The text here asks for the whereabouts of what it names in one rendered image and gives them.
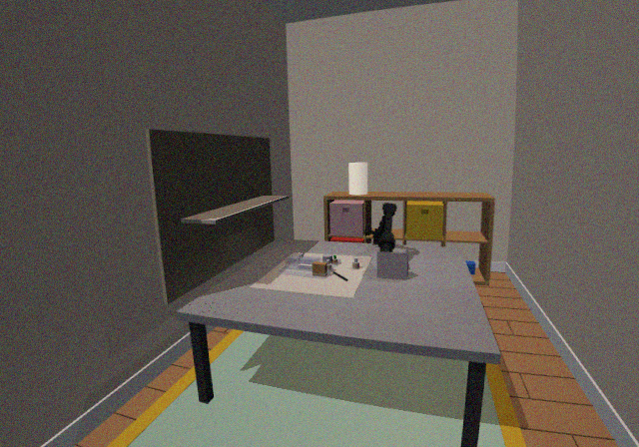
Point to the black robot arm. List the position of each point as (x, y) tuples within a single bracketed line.
[(386, 241)]

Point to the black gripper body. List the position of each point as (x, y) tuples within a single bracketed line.
[(369, 231)]

